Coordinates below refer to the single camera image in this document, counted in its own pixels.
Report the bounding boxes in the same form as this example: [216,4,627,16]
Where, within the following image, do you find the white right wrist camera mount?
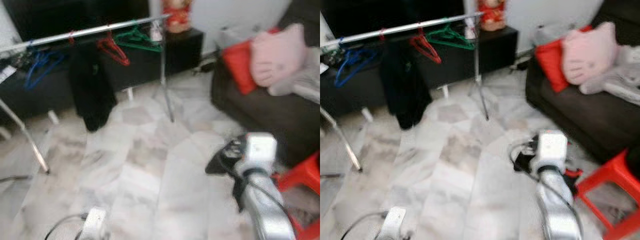
[531,129,568,173]
[241,132,278,176]

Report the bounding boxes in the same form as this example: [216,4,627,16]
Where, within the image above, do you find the blue plastic hanger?
[334,39,377,88]
[24,42,66,92]

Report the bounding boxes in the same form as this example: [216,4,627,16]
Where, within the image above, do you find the black TV console cabinet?
[0,27,205,126]
[320,25,518,118]

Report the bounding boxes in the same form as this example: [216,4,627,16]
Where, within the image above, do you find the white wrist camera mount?
[377,206,407,240]
[531,129,568,173]
[80,207,108,240]
[241,132,278,176]

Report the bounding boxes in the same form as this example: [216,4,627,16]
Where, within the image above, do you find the red cushion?
[534,25,593,93]
[221,27,281,96]

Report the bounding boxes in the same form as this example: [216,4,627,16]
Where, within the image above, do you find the red plastic stool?
[565,147,640,240]
[272,150,321,240]

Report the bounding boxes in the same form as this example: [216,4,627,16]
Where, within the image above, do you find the pink cat face cushion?
[250,22,308,88]
[561,21,618,86]

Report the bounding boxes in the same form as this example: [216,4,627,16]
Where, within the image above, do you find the long black garment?
[67,42,118,133]
[378,37,433,131]

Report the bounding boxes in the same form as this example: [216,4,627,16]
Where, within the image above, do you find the white papers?
[0,64,18,85]

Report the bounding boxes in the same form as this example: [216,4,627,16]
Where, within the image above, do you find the green plastic hanger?
[112,22,165,53]
[426,20,477,51]

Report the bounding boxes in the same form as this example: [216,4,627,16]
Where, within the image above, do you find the white lace covered side table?
[535,22,566,46]
[220,25,261,48]

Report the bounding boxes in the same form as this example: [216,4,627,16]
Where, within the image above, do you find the dark grey fabric sofa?
[210,0,321,168]
[525,0,640,163]

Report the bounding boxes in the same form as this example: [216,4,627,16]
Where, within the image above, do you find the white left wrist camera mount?
[80,207,108,240]
[377,206,407,240]

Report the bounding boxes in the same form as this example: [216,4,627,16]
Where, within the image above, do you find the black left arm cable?
[44,212,88,240]
[341,210,388,240]

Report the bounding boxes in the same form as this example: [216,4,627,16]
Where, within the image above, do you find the silver metal clothes rack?
[0,14,176,182]
[320,12,491,178]

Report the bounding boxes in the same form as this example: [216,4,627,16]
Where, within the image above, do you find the black flat television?
[320,0,466,38]
[2,0,151,43]

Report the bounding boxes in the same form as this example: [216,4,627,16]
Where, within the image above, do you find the red robed figurine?
[161,0,193,34]
[476,0,507,32]

